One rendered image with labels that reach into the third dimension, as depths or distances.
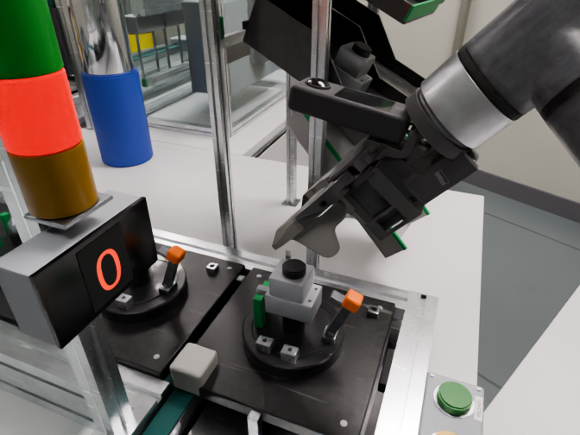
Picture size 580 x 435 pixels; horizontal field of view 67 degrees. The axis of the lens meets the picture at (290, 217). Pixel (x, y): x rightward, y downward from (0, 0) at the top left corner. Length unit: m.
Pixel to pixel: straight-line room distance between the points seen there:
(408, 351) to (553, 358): 0.30
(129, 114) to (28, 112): 1.05
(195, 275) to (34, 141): 0.45
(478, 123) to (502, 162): 2.85
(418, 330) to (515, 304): 1.68
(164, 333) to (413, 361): 0.34
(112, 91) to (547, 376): 1.20
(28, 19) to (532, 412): 0.74
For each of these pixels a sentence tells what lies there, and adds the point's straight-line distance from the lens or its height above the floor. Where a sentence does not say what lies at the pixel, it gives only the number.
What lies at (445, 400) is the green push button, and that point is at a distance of 0.59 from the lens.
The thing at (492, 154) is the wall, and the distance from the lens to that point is 3.24.
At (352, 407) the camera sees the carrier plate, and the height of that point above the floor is 0.97.
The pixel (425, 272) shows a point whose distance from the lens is 0.95.
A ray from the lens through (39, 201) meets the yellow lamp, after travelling 0.36.
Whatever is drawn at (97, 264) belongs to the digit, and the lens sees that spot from 0.38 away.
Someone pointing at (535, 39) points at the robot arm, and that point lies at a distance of 0.37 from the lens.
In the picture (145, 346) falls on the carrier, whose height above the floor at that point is 0.97.
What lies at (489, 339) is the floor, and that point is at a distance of 2.12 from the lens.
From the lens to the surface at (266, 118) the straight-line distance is 1.75.
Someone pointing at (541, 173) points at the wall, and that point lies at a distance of 3.16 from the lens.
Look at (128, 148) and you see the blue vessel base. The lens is 1.40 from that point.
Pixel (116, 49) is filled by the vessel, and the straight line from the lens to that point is 1.34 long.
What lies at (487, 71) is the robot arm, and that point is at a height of 1.35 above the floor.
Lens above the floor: 1.43
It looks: 32 degrees down
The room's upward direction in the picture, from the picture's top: straight up
